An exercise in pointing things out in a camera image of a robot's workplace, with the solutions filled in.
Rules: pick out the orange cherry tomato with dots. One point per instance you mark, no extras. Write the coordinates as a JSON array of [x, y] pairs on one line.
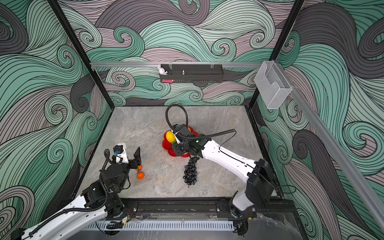
[[140, 175], [139, 168]]

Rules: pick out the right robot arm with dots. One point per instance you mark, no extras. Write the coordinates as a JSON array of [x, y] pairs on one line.
[[258, 176]]

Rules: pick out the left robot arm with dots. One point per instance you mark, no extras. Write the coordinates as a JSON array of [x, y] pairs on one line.
[[100, 201]]

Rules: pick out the aluminium wall rail right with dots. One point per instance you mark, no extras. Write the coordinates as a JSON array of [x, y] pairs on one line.
[[305, 97]]

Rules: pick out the black wall shelf tray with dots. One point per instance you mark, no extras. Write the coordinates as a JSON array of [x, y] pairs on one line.
[[199, 75]]

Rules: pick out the dark purple fake grapes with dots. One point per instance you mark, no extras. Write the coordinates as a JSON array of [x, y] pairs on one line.
[[190, 172]]

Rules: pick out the aluminium wall rail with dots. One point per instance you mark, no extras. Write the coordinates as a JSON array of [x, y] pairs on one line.
[[305, 97], [137, 64]]

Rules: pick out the yellow fake lemon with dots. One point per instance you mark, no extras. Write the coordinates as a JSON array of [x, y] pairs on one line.
[[170, 137]]

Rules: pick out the red flower-shaped fruit bowl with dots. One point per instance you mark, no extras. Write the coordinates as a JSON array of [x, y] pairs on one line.
[[167, 146]]

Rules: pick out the aluminium wall rail back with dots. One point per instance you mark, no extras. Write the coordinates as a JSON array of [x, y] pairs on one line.
[[137, 64]]

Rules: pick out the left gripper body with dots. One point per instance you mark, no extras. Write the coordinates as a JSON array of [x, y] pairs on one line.
[[134, 164]]

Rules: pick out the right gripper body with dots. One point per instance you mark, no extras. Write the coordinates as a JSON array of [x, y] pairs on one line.
[[181, 148]]

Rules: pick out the clear acrylic wall box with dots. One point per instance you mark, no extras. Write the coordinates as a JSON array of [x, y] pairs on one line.
[[273, 84]]

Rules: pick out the white rabbit figurine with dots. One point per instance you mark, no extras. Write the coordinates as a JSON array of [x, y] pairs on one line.
[[161, 70]]

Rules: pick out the white slotted cable duct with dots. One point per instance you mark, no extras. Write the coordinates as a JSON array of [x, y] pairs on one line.
[[178, 226]]

